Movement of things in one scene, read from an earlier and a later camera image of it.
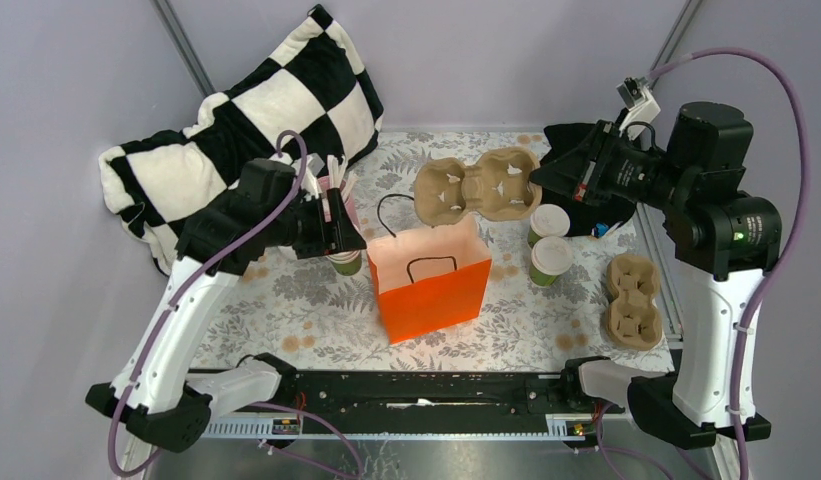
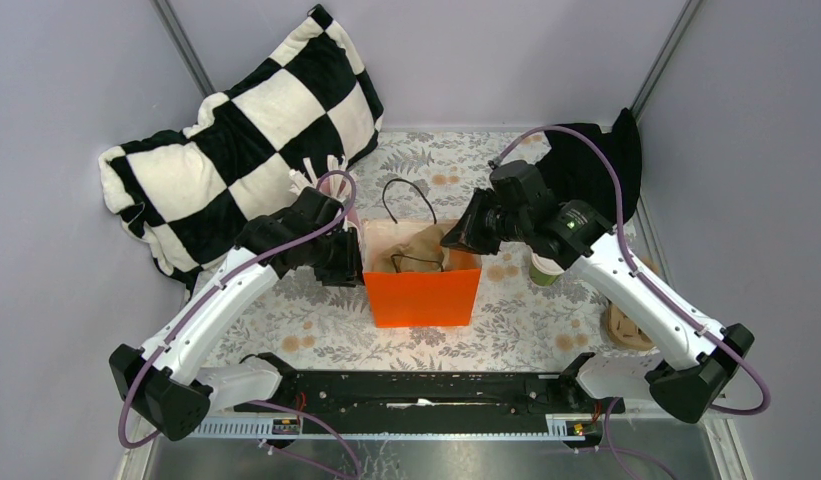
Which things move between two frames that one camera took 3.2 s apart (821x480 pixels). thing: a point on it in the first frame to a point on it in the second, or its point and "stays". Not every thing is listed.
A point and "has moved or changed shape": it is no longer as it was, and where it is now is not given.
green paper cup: [550, 257] stays
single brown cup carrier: [504, 186] to [422, 252]
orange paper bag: [431, 279] has moved or changed shape
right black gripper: [573, 172] to [466, 234]
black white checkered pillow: [318, 102] stays
